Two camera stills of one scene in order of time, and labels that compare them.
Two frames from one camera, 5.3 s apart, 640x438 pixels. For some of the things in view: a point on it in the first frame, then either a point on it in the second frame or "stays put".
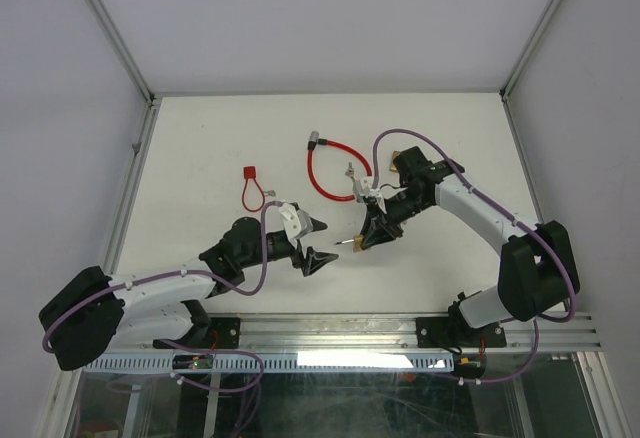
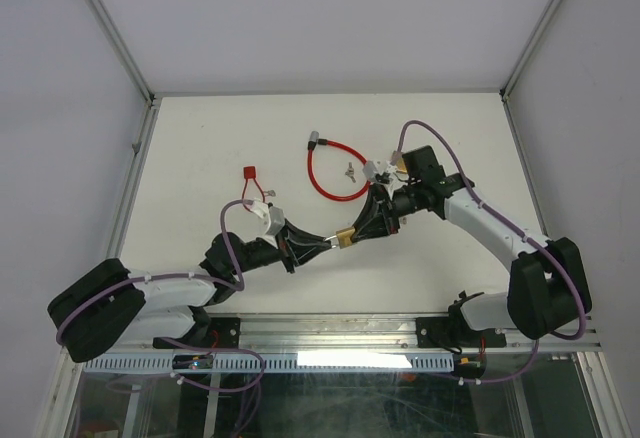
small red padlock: x=249 y=172 stays put
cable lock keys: x=350 y=171 stays put
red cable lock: x=313 y=141 stays put
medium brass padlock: x=358 y=241 -> x=344 y=237
